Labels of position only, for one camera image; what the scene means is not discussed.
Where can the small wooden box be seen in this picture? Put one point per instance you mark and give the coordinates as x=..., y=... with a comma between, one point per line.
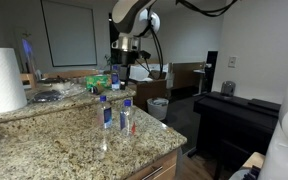
x=27, y=81

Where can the white projector screen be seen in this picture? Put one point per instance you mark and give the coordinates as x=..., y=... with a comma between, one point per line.
x=69, y=33

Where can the white wall switch plate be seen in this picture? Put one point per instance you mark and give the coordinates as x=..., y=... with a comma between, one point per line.
x=232, y=61

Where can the green tissue box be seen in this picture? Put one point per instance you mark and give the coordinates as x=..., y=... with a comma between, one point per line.
x=97, y=81

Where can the black piano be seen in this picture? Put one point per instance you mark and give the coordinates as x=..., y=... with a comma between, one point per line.
x=230, y=123

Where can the clear plastic container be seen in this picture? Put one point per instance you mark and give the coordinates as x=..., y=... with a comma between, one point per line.
x=60, y=85

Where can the glass jar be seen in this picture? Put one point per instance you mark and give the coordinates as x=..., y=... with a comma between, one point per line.
x=228, y=88

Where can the white desk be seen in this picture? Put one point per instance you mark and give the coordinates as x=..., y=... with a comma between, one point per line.
x=199, y=71

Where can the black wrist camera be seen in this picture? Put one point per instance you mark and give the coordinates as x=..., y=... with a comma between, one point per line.
x=145, y=55

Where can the dark plastic pouch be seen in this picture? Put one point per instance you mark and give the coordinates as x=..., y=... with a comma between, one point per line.
x=47, y=96

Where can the clear water bottle blue cap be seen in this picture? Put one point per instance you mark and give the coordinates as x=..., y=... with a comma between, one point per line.
x=105, y=115
x=126, y=120
x=115, y=78

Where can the brown wooden partition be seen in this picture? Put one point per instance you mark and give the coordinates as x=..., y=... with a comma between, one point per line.
x=184, y=75

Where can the light wooden stand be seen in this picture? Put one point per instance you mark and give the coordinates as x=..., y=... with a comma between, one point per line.
x=254, y=159

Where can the white paper towel roll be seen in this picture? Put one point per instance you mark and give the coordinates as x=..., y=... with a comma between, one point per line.
x=0, y=80

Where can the flat display screen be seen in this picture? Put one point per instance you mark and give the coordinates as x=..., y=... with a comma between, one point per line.
x=27, y=50

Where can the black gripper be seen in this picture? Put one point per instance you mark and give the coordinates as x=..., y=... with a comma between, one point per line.
x=127, y=59

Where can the black computer monitor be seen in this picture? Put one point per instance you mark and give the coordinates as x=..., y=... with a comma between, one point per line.
x=212, y=57

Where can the black blue clamp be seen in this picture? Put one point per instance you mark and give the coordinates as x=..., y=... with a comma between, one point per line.
x=252, y=172

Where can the green potted plant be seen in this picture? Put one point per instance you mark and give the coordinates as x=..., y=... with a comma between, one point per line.
x=110, y=61

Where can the wooden counter cabinet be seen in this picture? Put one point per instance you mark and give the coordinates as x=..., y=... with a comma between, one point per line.
x=164, y=168

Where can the white waste basket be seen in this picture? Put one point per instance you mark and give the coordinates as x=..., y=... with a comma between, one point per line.
x=158, y=108

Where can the small dark jar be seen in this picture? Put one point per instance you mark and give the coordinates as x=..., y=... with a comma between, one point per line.
x=97, y=90

